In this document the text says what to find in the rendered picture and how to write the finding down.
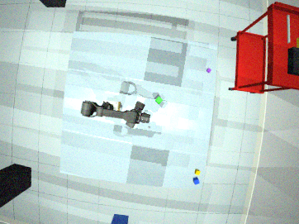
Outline green block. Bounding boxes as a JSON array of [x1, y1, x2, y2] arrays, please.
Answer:
[[155, 97, 163, 104]]

